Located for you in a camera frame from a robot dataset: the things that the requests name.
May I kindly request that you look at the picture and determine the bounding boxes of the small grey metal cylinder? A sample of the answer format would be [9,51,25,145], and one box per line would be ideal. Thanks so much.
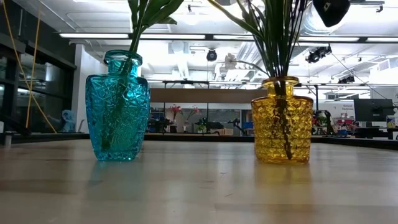
[3,130,14,147]

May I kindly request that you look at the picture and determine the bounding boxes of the blue cut-glass vase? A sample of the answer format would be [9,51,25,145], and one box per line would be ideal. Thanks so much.
[85,49,152,162]

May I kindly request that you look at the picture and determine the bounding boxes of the yellow cable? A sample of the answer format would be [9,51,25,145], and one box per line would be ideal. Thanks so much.
[1,0,57,134]

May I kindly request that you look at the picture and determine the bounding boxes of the black computer monitor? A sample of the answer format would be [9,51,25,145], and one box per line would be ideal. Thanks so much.
[353,98,394,123]

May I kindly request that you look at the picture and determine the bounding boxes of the white artificial flower spray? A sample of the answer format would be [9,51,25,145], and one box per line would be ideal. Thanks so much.
[223,0,293,161]

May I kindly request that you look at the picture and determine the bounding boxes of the pink flower arrangement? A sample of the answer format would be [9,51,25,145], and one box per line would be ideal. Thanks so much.
[169,104,200,125]

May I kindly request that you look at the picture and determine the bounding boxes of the yellow cut-glass vase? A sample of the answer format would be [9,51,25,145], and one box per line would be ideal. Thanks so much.
[251,76,315,166]

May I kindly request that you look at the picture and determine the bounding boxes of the flower stems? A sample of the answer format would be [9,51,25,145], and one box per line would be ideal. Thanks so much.
[207,0,293,161]
[101,0,186,152]

